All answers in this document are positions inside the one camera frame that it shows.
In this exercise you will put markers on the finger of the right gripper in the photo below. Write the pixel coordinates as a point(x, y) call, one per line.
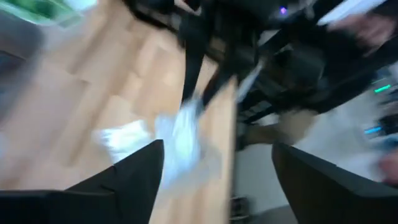
point(217, 84)
point(192, 71)

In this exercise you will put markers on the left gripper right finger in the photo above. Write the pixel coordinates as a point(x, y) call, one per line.
point(335, 202)

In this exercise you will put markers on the backlit keyboard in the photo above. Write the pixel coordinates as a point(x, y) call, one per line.
point(382, 89)

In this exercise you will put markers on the white plastic bin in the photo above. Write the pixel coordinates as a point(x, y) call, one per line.
point(77, 4)

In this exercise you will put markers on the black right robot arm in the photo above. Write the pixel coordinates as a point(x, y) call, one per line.
point(304, 62)

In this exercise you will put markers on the large bag of cotton balls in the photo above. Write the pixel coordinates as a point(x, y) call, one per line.
point(124, 140)

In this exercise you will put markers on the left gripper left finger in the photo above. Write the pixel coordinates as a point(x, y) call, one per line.
point(93, 205)

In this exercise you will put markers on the black aluminium frame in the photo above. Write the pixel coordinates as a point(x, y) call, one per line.
point(258, 112)

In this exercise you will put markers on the person's hand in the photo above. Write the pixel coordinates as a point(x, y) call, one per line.
point(367, 29)
point(391, 169)

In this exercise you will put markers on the small bag of cotton balls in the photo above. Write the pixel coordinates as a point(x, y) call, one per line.
point(182, 140)

